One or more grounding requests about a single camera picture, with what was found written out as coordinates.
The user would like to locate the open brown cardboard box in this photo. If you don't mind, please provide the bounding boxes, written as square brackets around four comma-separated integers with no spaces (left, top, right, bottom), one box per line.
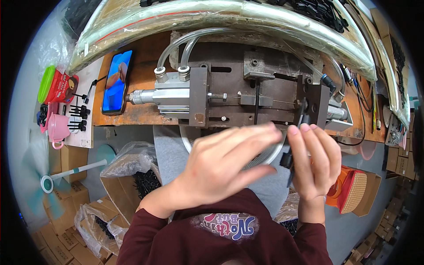
[352,170,382,218]

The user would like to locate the thin clear air hose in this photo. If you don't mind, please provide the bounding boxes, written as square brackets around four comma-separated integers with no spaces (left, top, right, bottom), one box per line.
[282,39,347,97]

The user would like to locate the person's left hand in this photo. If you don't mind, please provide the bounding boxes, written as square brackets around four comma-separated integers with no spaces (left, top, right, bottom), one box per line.
[173,122,289,206]

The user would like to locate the large clear plastic bag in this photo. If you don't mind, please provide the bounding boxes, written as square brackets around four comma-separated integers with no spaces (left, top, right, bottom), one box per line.
[68,0,378,83]

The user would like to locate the clear bag of black parts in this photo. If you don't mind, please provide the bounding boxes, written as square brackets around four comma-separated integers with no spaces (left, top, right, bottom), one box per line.
[74,202,130,259]

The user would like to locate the teal standing fan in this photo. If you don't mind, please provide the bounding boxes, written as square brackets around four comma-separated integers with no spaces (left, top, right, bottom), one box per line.
[21,139,117,219]

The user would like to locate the short clear air hose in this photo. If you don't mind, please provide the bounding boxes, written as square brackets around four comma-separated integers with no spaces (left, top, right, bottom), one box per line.
[179,35,203,73]

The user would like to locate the red snack cup green lid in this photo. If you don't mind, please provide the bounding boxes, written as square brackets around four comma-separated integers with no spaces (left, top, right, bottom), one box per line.
[37,65,80,105]

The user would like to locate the heap of small cartons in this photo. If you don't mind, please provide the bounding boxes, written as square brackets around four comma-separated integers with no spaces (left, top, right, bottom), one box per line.
[343,111,418,265]

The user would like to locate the stack of cardboard cartons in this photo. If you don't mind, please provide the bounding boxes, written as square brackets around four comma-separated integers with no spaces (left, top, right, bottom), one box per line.
[30,144,120,265]

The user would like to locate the round metal mesh sieve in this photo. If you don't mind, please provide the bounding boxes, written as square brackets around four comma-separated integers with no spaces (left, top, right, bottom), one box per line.
[179,125,289,171]

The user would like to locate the carton of black parts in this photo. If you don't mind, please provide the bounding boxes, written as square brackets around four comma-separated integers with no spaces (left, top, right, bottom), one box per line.
[100,142,163,224]

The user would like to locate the long clear air hose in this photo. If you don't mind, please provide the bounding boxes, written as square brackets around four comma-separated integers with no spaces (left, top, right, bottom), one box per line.
[155,28,234,74]

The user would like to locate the black plastic cable tie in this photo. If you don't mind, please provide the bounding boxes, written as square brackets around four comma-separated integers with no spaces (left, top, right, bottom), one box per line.
[280,97,311,188]

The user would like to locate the brown steel press jig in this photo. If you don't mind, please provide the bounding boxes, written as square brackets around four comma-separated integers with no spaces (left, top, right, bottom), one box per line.
[170,29,332,130]

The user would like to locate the long plastic bag of ties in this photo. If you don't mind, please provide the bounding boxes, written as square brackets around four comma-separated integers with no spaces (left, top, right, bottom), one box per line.
[344,0,412,130]

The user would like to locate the small silver pneumatic cylinder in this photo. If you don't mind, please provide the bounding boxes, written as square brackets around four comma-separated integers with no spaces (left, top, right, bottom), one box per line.
[325,101,354,132]

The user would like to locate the group of black bolts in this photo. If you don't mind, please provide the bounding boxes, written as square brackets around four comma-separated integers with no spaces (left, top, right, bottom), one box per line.
[67,104,91,132]

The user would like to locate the pink plastic cup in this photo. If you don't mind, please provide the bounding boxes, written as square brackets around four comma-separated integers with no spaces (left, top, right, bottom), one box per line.
[47,113,71,150]

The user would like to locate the bundle of black cables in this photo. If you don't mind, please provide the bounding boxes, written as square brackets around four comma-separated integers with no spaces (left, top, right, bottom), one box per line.
[339,64,382,147]

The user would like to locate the pile of black cable ties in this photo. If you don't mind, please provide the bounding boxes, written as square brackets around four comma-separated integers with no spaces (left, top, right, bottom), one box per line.
[265,0,351,34]

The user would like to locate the person's body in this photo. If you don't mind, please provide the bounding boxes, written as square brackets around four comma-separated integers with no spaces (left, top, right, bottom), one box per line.
[116,188,334,265]

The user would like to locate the black smartphone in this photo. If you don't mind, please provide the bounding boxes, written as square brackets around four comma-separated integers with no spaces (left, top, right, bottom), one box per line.
[101,50,134,116]

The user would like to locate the person's right hand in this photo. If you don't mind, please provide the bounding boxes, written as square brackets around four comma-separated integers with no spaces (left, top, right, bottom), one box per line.
[286,123,342,202]

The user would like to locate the pink plastic bowl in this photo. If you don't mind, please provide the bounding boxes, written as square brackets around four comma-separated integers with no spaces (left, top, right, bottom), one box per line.
[341,140,378,161]

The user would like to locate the person's legs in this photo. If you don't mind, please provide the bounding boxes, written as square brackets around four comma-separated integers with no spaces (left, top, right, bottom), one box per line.
[153,125,293,220]

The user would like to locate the black hex key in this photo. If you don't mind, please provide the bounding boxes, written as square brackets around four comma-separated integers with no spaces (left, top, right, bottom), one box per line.
[244,73,275,125]

